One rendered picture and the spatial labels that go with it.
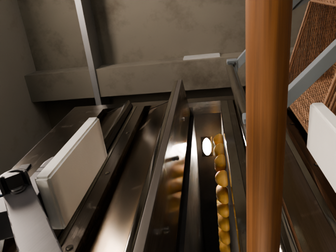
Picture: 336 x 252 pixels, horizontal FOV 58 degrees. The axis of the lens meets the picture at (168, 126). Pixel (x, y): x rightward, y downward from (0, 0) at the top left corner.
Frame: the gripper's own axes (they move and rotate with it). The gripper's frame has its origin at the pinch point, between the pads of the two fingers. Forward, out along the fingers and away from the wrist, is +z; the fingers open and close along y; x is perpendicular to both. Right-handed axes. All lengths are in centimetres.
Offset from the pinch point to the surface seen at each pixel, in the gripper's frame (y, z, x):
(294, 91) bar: 16.2, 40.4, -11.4
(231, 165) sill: 7, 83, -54
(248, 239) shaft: 3.4, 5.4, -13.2
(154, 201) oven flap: -15, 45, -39
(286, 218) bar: 8.7, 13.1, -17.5
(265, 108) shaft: 4.6, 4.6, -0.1
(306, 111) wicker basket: 43, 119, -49
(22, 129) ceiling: -199, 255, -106
